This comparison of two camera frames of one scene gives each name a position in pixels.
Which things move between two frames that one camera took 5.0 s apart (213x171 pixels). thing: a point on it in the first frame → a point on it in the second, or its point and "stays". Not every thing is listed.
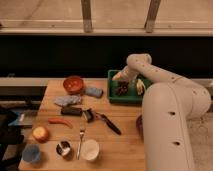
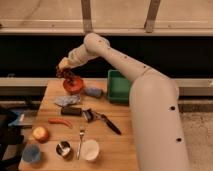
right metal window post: (152, 15) stays
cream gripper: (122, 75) → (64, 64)
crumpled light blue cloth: (66, 100) stays
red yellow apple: (40, 134) stays
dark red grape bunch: (123, 87) → (66, 73)
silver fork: (81, 133) stays
